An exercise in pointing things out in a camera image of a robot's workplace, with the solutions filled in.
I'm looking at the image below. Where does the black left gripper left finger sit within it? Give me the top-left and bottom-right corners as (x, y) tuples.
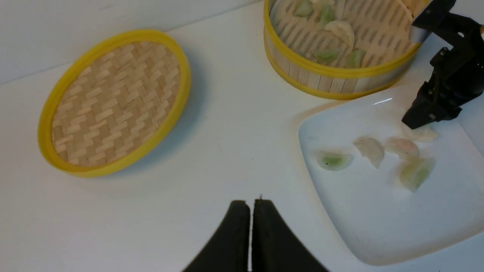
(184, 200), (250, 272)

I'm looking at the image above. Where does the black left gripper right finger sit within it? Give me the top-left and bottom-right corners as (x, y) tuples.
(252, 199), (328, 272)

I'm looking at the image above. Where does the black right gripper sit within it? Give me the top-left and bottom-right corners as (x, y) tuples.
(402, 0), (484, 130)

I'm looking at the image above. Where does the white dumpling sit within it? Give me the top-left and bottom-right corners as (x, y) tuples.
(323, 20), (355, 51)
(401, 124), (439, 143)
(353, 137), (385, 169)

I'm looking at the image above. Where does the yellow rimmed bamboo steamer basket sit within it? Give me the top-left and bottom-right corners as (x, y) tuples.
(263, 0), (430, 100)

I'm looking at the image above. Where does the pink dumpling on plate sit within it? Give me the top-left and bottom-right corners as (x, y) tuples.
(384, 137), (420, 161)

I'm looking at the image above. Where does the green dumpling on plate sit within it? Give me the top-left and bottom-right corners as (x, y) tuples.
(398, 157), (436, 193)

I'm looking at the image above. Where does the white dumpling on plate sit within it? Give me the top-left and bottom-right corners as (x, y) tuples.
(353, 137), (385, 169)

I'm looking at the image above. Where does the white square plate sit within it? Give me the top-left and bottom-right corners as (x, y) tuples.
(297, 84), (484, 266)

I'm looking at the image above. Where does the yellow rimmed bamboo steamer lid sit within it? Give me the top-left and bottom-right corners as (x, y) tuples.
(37, 29), (191, 178)

